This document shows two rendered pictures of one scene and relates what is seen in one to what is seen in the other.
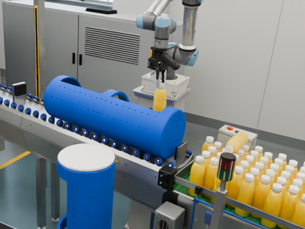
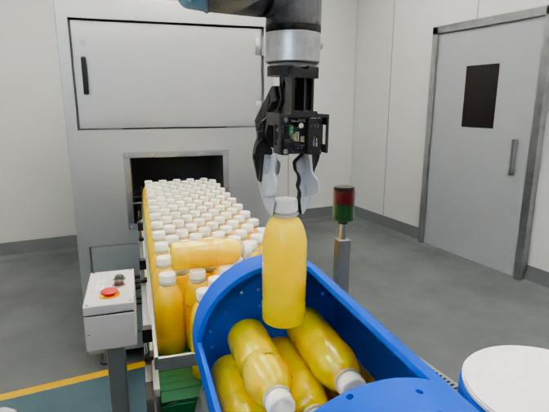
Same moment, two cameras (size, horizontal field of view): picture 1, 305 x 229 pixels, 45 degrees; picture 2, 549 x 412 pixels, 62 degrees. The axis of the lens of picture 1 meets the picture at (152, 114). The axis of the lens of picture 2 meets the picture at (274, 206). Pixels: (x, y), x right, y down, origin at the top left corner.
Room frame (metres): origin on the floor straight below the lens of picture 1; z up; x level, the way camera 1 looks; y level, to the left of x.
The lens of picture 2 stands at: (2.42, 0.41, 1.50)
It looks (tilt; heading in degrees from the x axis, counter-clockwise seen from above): 13 degrees down; 222
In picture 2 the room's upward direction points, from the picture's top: straight up
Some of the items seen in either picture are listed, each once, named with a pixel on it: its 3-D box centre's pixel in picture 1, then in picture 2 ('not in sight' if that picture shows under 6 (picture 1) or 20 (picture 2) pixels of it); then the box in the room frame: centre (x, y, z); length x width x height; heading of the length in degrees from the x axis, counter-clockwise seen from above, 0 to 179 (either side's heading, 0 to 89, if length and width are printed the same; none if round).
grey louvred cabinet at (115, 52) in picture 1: (89, 74); not in sight; (4.22, 0.78, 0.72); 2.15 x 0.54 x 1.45; 67
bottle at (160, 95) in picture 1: (159, 102); (284, 266); (1.91, -0.03, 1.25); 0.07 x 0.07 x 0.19
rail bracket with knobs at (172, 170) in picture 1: (167, 177); not in sight; (1.63, -0.11, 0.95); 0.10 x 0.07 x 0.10; 149
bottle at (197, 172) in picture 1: (197, 176); not in sight; (1.59, -0.25, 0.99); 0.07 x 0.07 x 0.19
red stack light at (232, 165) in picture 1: (227, 162); (343, 196); (1.31, -0.31, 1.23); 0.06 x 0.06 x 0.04
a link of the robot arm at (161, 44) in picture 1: (160, 43); (294, 51); (1.92, -0.01, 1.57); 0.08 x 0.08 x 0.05
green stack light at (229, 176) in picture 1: (225, 171); (343, 211); (1.31, -0.31, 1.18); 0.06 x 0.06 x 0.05
